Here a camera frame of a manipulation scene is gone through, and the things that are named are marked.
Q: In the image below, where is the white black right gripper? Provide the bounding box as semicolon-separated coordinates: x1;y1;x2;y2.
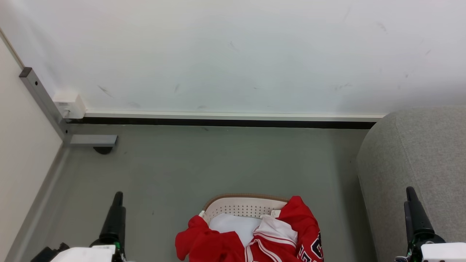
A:
404;186;466;262

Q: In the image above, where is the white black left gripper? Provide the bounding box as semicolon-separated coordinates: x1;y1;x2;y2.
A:
51;191;127;262

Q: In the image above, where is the red garment with white hem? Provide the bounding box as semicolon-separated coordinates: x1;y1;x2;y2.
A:
175;210;249;262

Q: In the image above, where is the red striped basketball jersey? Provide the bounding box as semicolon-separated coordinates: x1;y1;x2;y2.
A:
244;196;324;262

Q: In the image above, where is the white perforated basket brown rim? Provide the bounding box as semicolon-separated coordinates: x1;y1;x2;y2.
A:
198;193;292;225

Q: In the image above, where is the grey fabric sofa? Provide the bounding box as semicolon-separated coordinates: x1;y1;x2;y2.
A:
356;106;466;262

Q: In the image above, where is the plain white cloth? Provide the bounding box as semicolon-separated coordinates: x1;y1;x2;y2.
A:
209;213;263;247

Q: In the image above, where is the white and black baseboard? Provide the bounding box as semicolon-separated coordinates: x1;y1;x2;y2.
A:
77;111;387;130

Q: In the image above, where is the white wall box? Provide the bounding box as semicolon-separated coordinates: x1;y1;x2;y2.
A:
52;91;86;120

